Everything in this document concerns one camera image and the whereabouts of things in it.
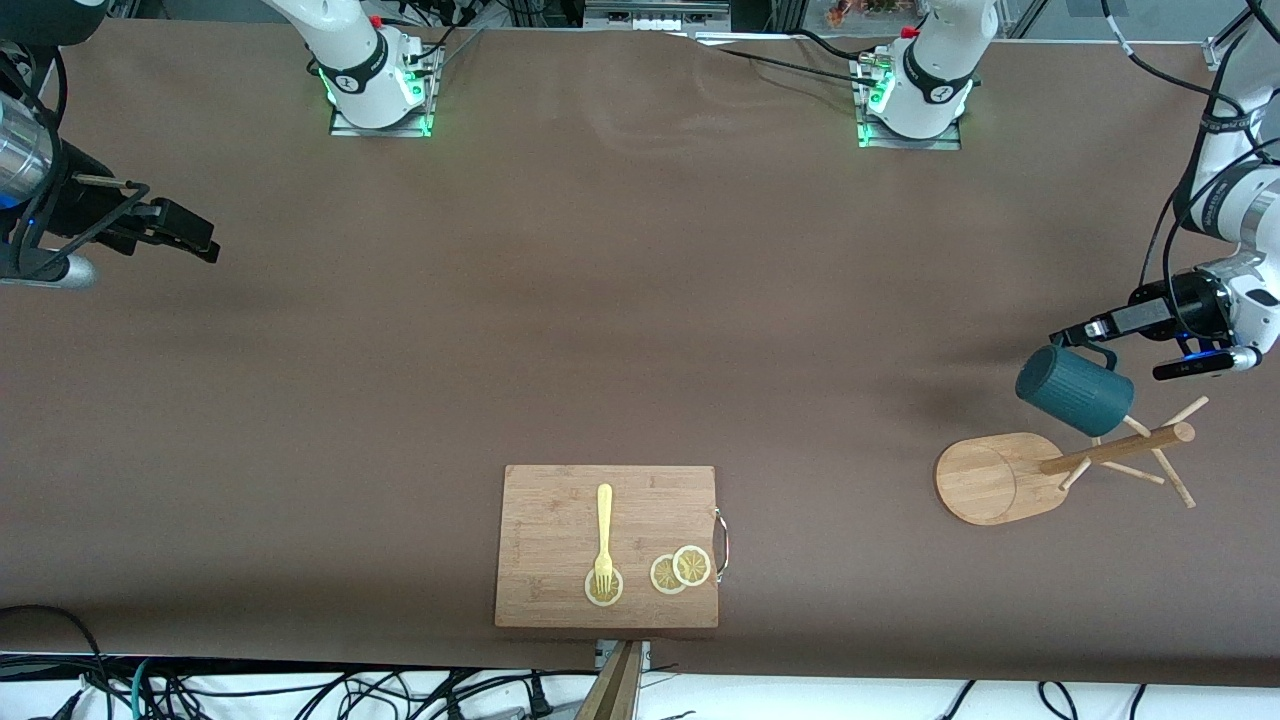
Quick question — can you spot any dark teal mug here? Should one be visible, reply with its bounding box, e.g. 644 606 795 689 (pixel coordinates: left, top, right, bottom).
1015 342 1136 437

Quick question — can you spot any wooden mug rack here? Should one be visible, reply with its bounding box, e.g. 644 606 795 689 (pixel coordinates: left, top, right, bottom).
934 396 1210 527

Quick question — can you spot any wooden cutting board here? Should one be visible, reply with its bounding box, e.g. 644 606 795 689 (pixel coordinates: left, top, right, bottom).
494 464 730 630

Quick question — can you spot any yellow plastic fork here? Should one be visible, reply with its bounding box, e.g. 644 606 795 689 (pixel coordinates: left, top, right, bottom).
594 484 615 604

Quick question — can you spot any brown wooden beam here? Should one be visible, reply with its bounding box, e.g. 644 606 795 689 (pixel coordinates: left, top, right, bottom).
575 640 643 720

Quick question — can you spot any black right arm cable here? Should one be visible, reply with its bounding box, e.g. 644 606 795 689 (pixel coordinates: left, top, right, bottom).
0 40 151 256

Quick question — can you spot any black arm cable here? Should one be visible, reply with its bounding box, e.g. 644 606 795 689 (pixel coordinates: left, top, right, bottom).
0 40 151 256
1100 0 1280 291

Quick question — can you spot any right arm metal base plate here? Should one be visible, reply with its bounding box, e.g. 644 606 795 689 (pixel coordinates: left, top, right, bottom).
329 45 442 138

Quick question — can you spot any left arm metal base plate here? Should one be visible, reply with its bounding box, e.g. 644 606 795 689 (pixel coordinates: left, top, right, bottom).
857 55 963 151

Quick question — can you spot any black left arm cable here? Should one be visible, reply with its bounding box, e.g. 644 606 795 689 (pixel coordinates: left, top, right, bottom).
1100 0 1280 291

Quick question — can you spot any aluminium frame profile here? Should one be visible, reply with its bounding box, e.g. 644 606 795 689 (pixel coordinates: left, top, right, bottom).
1203 0 1251 71

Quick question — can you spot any black table cable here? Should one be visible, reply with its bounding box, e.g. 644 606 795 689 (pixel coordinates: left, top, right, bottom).
695 28 891 91

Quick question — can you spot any teal floor cable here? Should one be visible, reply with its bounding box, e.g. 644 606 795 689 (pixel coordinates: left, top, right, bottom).
130 657 161 720

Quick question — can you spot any small metal bracket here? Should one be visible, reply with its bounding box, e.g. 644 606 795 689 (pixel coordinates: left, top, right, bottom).
595 640 652 673

